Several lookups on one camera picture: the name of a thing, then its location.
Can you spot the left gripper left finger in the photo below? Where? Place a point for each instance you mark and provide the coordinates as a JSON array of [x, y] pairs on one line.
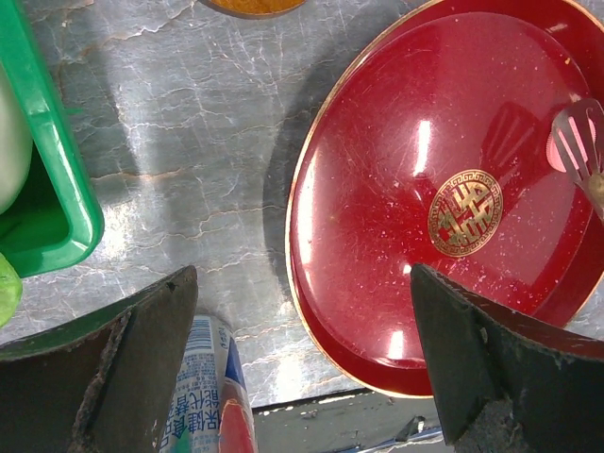
[[102, 382]]

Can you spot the green plastic basket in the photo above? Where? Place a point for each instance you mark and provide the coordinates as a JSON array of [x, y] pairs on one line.
[[56, 220]]

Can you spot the energy drink can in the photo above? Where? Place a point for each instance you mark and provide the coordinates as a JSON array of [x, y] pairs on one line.
[[210, 410]]

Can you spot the dark red round tray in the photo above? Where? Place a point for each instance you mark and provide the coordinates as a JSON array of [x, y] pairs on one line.
[[432, 148]]

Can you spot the metal tongs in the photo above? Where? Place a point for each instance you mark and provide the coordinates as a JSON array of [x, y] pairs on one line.
[[577, 133]]

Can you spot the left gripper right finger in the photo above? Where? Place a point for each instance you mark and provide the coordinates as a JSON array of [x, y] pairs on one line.
[[503, 381]]

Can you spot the brown coaster left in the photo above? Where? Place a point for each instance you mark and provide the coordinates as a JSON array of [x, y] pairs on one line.
[[254, 9]]

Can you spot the toy napa cabbage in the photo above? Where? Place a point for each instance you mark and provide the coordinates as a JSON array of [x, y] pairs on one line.
[[16, 151]]

